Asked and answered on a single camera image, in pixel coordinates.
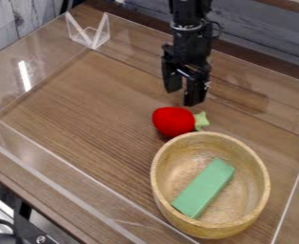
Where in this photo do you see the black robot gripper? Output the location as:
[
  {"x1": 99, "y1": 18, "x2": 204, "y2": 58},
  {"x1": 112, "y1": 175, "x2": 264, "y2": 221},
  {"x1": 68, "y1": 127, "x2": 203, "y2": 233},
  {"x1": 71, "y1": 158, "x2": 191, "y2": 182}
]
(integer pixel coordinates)
[{"x1": 161, "y1": 0, "x2": 221, "y2": 107}]

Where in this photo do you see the red plush strawberry toy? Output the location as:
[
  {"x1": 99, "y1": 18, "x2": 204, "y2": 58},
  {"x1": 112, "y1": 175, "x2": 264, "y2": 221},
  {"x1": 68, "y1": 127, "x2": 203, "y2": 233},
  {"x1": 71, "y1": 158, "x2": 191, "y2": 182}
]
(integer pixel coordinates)
[{"x1": 152, "y1": 107, "x2": 209, "y2": 137}]

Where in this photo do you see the wooden bowl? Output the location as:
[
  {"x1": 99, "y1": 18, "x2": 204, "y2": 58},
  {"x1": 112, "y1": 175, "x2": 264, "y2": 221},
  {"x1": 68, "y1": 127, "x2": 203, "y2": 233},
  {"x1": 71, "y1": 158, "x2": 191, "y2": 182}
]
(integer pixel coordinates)
[{"x1": 149, "y1": 132, "x2": 271, "y2": 239}]

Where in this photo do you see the green rectangular block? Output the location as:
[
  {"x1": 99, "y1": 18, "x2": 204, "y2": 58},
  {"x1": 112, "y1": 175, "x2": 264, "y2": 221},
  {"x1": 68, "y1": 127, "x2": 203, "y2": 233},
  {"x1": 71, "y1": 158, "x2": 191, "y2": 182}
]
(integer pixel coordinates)
[{"x1": 172, "y1": 158, "x2": 235, "y2": 218}]

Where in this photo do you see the clear acrylic tray wall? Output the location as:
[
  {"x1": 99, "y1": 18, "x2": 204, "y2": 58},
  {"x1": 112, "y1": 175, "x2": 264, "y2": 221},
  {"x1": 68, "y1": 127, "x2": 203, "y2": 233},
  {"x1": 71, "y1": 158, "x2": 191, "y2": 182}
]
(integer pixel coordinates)
[{"x1": 0, "y1": 6, "x2": 299, "y2": 244}]

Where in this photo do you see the clear acrylic corner bracket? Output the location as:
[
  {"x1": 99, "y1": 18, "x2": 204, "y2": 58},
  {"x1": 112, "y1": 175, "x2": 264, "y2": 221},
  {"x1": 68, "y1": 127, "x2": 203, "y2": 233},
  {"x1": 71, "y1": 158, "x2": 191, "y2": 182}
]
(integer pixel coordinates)
[{"x1": 65, "y1": 12, "x2": 111, "y2": 50}]

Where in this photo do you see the black cable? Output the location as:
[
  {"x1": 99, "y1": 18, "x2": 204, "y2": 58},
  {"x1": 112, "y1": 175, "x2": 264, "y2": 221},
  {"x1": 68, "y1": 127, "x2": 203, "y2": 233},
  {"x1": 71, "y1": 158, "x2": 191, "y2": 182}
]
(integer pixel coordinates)
[{"x1": 0, "y1": 217, "x2": 28, "y2": 244}]

